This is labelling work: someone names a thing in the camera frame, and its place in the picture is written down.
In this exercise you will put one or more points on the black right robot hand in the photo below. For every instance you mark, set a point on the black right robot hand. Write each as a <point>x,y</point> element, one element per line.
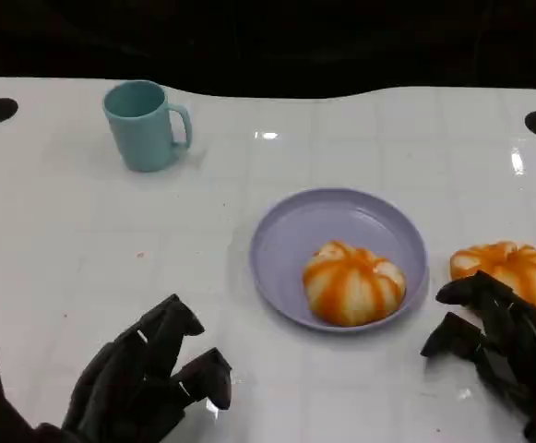
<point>516,350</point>

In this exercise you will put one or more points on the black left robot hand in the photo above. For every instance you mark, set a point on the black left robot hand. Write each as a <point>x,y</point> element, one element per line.
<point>124,378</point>

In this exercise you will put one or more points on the orange and white bread roll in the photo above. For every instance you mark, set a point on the orange and white bread roll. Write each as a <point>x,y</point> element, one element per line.
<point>355,286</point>
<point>503,260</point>

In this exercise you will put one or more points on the lilac plate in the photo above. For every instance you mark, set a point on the lilac plate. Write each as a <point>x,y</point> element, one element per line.
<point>286,240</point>

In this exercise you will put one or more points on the pale green mug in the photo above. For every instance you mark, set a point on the pale green mug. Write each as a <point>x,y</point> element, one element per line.
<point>143,134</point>

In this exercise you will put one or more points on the black cloth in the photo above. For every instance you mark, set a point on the black cloth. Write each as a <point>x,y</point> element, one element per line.
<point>267,41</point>

